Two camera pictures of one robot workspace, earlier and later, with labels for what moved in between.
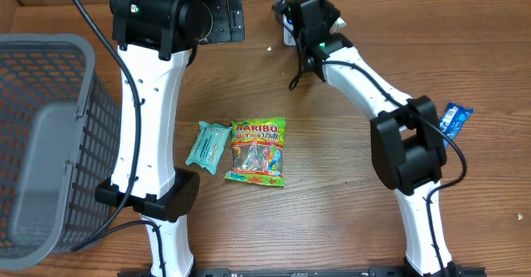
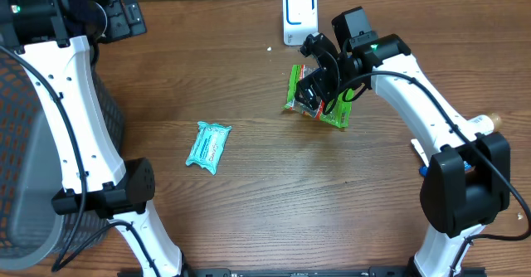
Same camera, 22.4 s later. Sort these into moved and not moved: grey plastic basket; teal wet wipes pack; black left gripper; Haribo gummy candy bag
Moved: black left gripper; Haribo gummy candy bag
Not moved: teal wet wipes pack; grey plastic basket
